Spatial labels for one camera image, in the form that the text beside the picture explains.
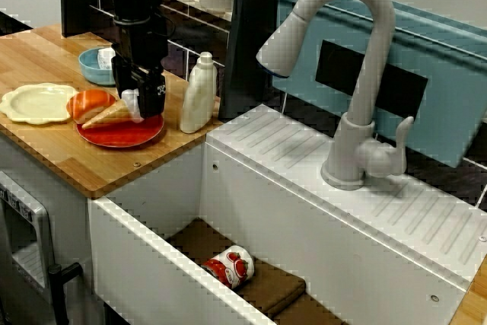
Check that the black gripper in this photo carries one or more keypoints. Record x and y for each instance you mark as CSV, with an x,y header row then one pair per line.
x,y
142,45

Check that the toy ice cream cone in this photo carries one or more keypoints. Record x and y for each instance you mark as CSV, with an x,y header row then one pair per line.
x,y
110,113

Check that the brown folded cloth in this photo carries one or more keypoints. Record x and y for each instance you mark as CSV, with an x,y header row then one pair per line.
x,y
277,287

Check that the dark vertical post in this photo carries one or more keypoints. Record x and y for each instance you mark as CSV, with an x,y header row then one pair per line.
x,y
247,55

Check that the cream scalloped plate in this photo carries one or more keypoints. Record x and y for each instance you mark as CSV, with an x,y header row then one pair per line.
x,y
34,104

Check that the grey toy faucet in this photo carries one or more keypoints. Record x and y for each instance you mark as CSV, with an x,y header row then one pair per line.
x,y
365,93

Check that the red round plate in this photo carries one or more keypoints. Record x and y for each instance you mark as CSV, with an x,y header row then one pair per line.
x,y
121,136

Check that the light blue bowl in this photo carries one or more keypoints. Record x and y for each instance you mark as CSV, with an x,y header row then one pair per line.
x,y
89,68

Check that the toy appliance front panel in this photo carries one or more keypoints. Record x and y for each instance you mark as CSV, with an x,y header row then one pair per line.
x,y
23,226

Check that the white toy kitchen cabinet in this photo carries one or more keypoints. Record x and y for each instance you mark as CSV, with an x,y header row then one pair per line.
x,y
72,218

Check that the toy salmon sushi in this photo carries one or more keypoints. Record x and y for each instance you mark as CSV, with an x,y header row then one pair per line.
x,y
85,106

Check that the white textured sponge toy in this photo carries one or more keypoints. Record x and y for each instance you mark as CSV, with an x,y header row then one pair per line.
x,y
103,59

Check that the white toy sink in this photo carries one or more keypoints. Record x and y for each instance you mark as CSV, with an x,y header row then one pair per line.
x,y
304,207

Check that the light blue plastic crate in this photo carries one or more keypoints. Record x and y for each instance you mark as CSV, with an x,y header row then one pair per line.
x,y
437,51

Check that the white plastic bottle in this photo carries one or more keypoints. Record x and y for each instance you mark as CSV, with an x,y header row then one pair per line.
x,y
198,104

